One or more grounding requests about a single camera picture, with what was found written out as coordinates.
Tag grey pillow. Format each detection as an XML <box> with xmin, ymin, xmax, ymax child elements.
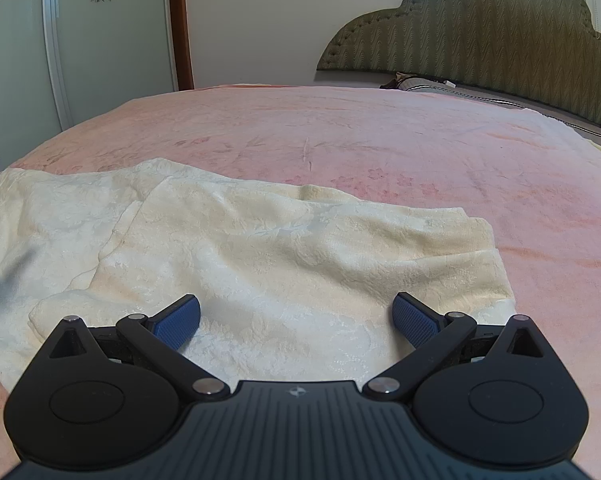
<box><xmin>380</xmin><ymin>71</ymin><xmax>601</xmax><ymax>142</ymax></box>

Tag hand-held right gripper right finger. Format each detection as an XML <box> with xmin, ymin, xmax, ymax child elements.
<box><xmin>362</xmin><ymin>294</ymin><xmax>547</xmax><ymax>404</ymax></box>

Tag green quilted headboard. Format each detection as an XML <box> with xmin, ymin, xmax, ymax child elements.
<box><xmin>316</xmin><ymin>0</ymin><xmax>601</xmax><ymax>132</ymax></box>

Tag brown wooden frame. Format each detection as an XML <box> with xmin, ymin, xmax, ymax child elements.
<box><xmin>167</xmin><ymin>0</ymin><xmax>196</xmax><ymax>92</ymax></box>

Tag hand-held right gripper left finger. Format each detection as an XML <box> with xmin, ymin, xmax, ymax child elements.
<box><xmin>48</xmin><ymin>294</ymin><xmax>230</xmax><ymax>404</ymax></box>

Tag cream white pants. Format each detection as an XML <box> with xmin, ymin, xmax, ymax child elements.
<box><xmin>0</xmin><ymin>157</ymin><xmax>517</xmax><ymax>392</ymax></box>

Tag pink floral blanket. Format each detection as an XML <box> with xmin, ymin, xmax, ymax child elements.
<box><xmin>0</xmin><ymin>82</ymin><xmax>601</xmax><ymax>463</ymax></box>

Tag floral glass wardrobe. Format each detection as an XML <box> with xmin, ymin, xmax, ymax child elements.
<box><xmin>0</xmin><ymin>0</ymin><xmax>179</xmax><ymax>162</ymax></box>

